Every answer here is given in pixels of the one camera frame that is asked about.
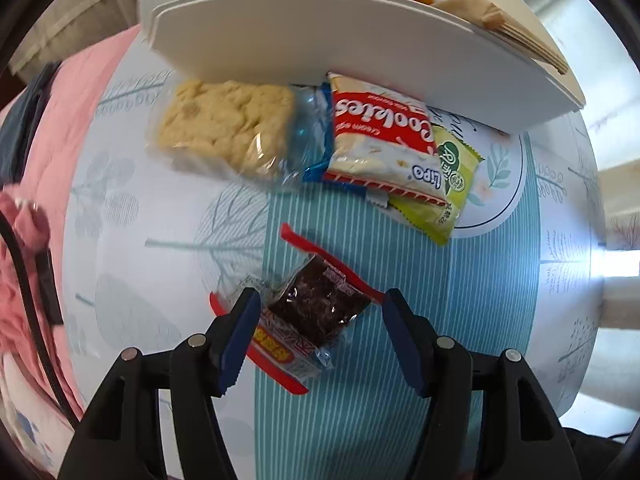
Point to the green snack packet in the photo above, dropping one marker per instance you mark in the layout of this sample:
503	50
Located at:
460	180

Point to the white tray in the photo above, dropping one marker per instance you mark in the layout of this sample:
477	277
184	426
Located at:
300	40

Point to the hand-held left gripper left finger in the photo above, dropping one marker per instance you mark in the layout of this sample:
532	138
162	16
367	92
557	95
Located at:
235	345

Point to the dark blue cloth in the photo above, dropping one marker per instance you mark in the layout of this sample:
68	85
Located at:
25	125

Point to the pale blue snack packet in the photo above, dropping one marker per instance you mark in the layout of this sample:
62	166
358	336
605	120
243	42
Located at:
310	130

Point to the beige curtain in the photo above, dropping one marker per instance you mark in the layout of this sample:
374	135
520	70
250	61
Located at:
75	10

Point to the tree print tablecloth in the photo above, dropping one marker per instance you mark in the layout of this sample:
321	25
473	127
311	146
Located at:
500	285

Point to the brown paper napkins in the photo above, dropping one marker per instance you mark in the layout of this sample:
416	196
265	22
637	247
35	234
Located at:
500	20

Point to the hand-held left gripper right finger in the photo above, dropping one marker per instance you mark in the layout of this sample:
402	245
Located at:
407	345

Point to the pink quilt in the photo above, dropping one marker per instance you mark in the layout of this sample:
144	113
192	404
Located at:
65	110

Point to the yellow rice crisp packet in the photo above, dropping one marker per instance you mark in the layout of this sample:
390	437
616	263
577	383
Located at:
225	125

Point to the dark brown red-edged snack packet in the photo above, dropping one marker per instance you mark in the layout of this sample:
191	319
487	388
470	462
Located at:
320	310

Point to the red and white cookie packet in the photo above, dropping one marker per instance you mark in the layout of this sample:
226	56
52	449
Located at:
380	130

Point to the pink fluffy cloth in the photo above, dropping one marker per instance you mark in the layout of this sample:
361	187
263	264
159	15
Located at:
20	225

